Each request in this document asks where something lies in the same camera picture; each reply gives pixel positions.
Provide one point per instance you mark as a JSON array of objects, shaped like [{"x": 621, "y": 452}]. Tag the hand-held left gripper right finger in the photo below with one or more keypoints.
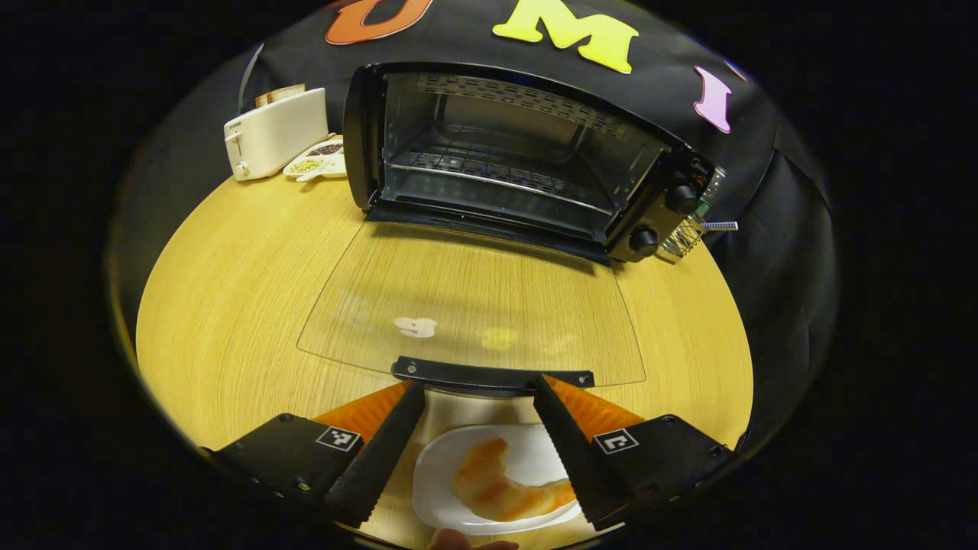
[{"x": 569, "y": 458}]

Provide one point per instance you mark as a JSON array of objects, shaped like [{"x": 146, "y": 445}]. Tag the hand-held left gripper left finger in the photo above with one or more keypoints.
[{"x": 382, "y": 458}]

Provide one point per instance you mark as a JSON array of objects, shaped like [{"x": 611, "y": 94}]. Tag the golden croissant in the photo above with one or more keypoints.
[{"x": 497, "y": 493}]

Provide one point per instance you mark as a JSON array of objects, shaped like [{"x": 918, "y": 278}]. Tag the black electric oven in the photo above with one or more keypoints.
[{"x": 497, "y": 153}]

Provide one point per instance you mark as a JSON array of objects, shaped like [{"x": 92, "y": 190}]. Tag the white plate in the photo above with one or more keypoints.
[{"x": 439, "y": 473}]

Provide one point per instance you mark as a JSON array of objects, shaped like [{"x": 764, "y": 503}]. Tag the white divided snack dish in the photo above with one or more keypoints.
[{"x": 317, "y": 162}]

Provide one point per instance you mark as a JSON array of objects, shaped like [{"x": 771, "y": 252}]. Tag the clear plastic bottle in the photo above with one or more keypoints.
[{"x": 712, "y": 189}]

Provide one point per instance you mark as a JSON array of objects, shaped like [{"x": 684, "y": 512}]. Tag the white toaster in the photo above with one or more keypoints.
[{"x": 275, "y": 137}]

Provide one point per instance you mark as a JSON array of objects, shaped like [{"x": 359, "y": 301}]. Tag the brown bread slice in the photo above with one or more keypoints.
[{"x": 279, "y": 95}]

